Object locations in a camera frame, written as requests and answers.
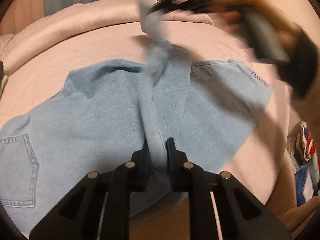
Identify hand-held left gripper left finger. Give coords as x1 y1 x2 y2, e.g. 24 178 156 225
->
29 139 152 240

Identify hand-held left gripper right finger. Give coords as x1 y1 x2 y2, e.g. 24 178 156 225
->
166 138 292 240

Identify light blue denim pants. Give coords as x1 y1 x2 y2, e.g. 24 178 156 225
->
0 0 275 233

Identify person's right hand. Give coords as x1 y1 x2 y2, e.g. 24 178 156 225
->
219 0 303 49

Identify colourful clutter beside bed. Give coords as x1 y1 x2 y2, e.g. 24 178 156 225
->
287 121 320 207

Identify pink bed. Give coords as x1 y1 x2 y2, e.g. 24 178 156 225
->
0 20 304 240

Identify pink rolled quilt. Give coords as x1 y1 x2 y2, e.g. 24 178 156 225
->
0 0 215 76

